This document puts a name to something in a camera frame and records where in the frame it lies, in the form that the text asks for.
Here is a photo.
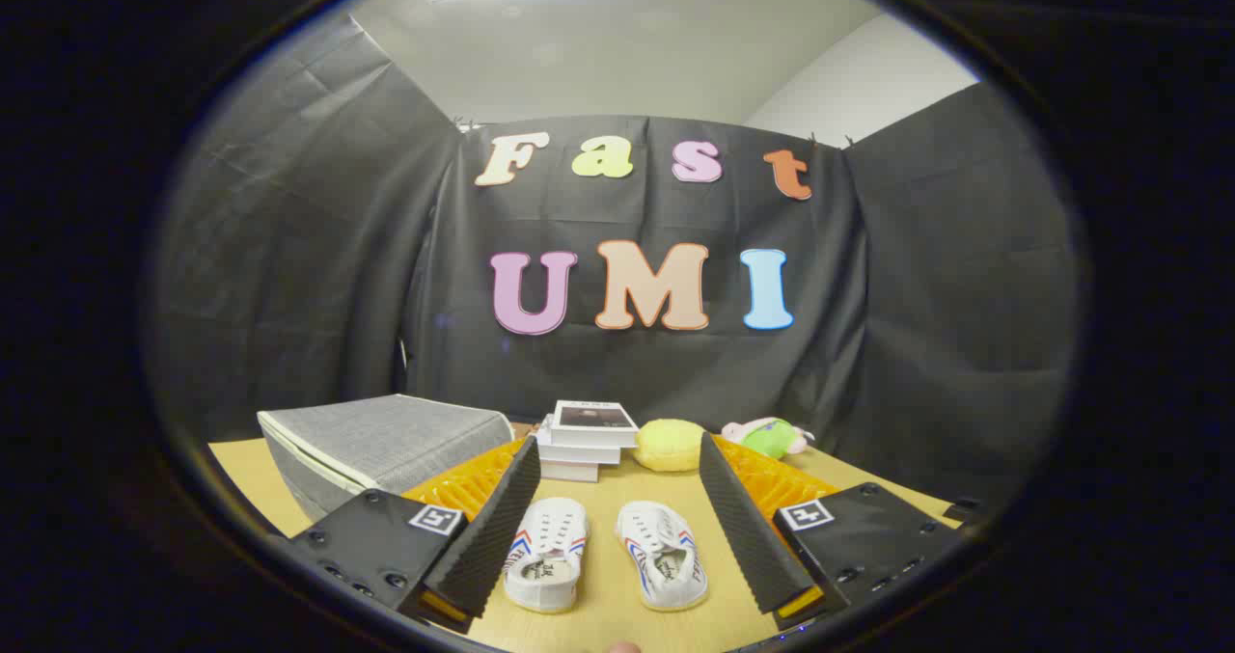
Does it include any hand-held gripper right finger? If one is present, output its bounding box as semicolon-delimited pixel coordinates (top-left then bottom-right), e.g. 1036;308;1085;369
697;431;966;632

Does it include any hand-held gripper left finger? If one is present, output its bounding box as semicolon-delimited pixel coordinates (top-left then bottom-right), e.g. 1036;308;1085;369
288;435;543;635

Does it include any white canvas shoe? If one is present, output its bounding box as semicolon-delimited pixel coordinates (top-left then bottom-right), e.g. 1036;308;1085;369
616;500;710;612
502;497;590;613

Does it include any grey fabric storage box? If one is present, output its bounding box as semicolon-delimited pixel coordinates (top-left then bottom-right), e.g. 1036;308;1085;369
257;394;515;524

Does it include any pink and green plush toy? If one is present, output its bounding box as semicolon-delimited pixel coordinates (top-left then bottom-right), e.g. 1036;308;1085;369
721;417;816;461

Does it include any yellow plush toy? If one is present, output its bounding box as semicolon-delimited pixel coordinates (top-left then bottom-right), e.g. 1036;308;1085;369
632;419;708;473

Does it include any black backdrop cloth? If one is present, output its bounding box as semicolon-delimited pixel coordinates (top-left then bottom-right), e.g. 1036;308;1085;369
145;12;1082;514

